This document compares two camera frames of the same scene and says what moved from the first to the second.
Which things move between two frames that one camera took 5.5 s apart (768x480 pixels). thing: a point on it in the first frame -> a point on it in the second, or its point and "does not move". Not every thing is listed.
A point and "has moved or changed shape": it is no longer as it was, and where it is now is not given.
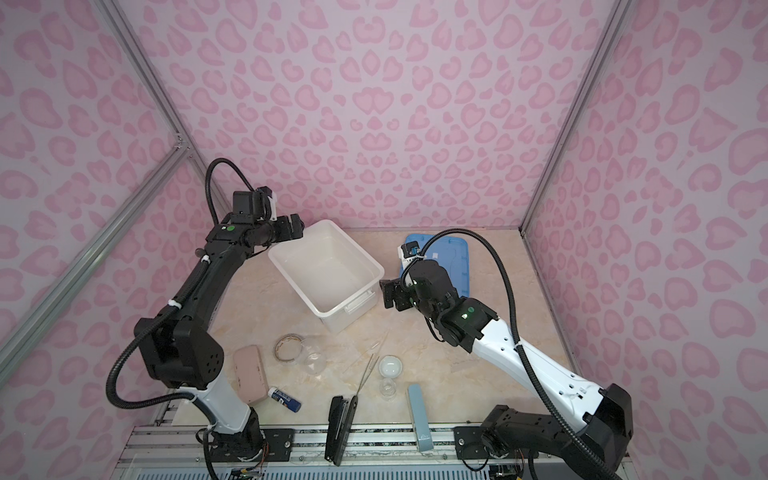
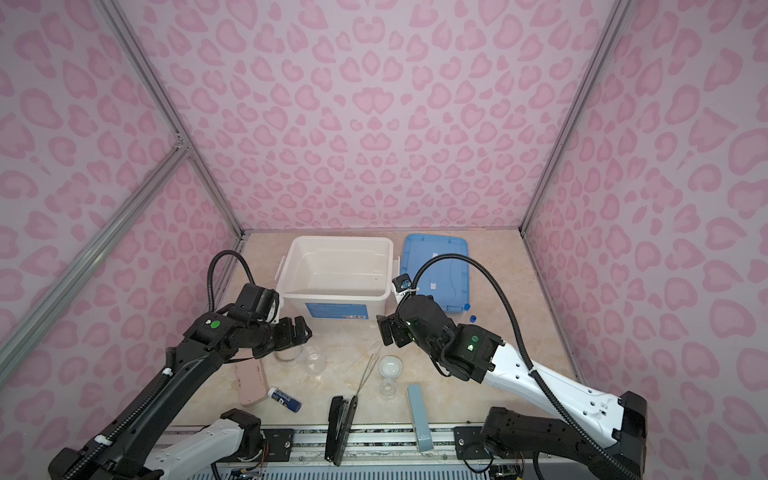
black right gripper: [388, 286] -> [383, 323]
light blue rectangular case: [419, 418] does not move
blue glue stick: [284, 399] does not move
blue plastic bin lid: [449, 251] does not move
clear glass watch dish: [390, 366] does not move
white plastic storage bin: [335, 275] has moved or changed shape
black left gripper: [285, 233] -> [303, 333]
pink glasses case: [251, 375] does not move
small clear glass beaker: [388, 390] does not move
